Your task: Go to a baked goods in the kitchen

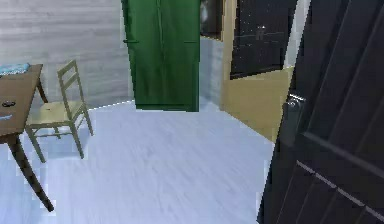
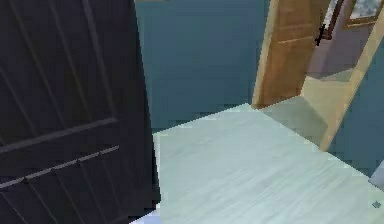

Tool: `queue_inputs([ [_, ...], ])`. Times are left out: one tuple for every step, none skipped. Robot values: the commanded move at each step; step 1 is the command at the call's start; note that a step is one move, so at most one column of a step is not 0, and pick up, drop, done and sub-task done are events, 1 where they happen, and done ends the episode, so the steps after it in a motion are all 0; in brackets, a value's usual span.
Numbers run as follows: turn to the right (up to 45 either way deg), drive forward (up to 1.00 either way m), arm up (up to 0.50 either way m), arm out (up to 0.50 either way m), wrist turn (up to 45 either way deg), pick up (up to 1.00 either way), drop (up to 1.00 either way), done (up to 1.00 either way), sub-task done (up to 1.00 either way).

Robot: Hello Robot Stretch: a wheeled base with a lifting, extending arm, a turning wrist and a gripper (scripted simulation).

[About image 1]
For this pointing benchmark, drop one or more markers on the green cupboard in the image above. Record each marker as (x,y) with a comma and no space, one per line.
(163,60)

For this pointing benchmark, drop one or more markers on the dark window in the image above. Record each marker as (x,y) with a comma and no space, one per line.
(260,40)

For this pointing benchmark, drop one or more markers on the pale green wooden chair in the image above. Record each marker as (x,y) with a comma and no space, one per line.
(61,111)

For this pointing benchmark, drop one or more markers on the black room door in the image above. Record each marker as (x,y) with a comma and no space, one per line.
(336,133)

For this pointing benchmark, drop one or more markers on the brown wooden table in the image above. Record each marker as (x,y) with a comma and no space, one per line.
(16,100)

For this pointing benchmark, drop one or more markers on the small black object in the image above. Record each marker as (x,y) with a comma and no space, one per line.
(8,103)

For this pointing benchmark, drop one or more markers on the light blue cloth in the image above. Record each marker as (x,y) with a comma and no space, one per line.
(13,68)

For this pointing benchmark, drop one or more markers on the small pale blue object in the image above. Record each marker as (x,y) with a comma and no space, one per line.
(5,117)

